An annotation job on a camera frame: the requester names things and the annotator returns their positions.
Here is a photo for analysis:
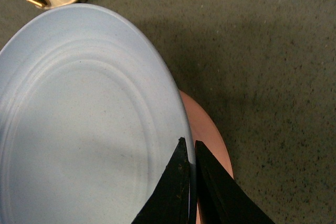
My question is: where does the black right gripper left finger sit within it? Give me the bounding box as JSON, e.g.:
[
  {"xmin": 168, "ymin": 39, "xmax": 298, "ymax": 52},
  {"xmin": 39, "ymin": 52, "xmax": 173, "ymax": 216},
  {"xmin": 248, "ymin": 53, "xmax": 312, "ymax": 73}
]
[{"xmin": 132, "ymin": 137, "xmax": 190, "ymax": 223}]

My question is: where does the pink plate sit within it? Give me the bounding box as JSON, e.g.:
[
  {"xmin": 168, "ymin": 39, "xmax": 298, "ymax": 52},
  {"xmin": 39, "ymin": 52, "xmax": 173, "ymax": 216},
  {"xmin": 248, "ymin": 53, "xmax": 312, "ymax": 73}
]
[{"xmin": 178, "ymin": 90, "xmax": 235, "ymax": 224}]

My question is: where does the blue plate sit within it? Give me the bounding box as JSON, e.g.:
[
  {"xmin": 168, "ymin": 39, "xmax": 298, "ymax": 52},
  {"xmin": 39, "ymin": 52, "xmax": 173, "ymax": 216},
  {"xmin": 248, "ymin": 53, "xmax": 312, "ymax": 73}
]
[{"xmin": 1, "ymin": 4, "xmax": 195, "ymax": 223}]

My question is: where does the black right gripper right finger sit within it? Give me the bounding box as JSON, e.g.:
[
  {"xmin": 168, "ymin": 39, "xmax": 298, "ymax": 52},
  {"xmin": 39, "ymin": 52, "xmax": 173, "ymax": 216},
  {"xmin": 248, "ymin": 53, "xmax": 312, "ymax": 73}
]
[{"xmin": 195, "ymin": 141, "xmax": 274, "ymax": 223}]

